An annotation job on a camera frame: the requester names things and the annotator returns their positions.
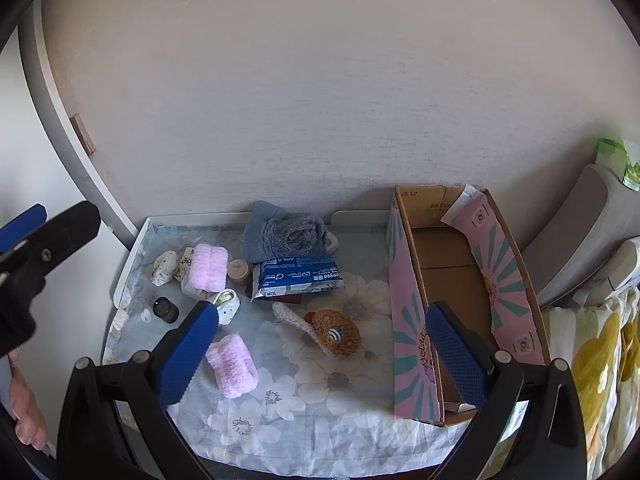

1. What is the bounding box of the green tissue packet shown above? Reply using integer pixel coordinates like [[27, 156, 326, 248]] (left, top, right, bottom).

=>
[[596, 137, 640, 188]]

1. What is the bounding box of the brown crocheted bear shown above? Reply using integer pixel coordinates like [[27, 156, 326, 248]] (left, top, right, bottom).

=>
[[304, 310, 362, 359]]

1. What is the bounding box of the person's left hand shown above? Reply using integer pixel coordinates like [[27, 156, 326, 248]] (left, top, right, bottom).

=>
[[9, 350, 49, 452]]

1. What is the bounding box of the grey-blue towel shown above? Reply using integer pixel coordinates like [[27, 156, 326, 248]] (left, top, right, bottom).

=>
[[241, 201, 331, 265]]

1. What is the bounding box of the grey padded chair back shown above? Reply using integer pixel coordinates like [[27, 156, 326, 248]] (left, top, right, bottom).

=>
[[520, 162, 640, 306]]

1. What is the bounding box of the grey door frame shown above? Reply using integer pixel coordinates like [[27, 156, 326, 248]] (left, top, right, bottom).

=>
[[17, 0, 141, 251]]

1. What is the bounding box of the pink fluffy towel roll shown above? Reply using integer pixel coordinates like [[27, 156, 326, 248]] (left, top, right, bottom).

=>
[[206, 335, 259, 400], [187, 243, 230, 293]]

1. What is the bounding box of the patterned cloth bundle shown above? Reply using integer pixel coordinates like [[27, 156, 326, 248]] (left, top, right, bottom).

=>
[[151, 250, 182, 287]]

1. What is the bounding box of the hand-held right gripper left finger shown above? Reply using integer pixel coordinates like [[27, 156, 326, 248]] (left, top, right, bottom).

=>
[[56, 301, 219, 480]]

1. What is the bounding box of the light grey padded armrest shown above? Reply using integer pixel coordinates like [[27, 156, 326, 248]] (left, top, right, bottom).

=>
[[585, 237, 640, 307]]

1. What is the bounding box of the yellow floral blanket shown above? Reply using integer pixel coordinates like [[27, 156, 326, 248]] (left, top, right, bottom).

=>
[[480, 287, 640, 480]]

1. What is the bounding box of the pink printed cardboard box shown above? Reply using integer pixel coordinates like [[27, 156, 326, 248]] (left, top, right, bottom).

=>
[[389, 185, 551, 428]]

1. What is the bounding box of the wooden wall bracket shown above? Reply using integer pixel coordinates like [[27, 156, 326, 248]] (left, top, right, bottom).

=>
[[70, 114, 97, 156]]

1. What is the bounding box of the brown crochet toy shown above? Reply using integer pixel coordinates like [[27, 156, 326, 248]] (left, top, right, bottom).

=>
[[271, 301, 331, 356]]

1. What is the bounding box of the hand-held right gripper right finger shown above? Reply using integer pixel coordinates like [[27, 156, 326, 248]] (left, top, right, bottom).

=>
[[426, 301, 587, 480]]

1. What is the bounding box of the blue tissue packet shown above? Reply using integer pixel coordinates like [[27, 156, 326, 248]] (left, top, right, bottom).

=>
[[251, 255, 346, 301]]

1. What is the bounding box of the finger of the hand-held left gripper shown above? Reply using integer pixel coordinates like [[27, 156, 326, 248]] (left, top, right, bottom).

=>
[[0, 201, 102, 287], [0, 203, 49, 257]]

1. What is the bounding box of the small dark bottle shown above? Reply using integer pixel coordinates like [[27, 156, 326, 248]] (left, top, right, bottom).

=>
[[152, 296, 180, 324]]

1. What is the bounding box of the small beige round jar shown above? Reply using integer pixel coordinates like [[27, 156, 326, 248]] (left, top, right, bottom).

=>
[[227, 259, 250, 286]]

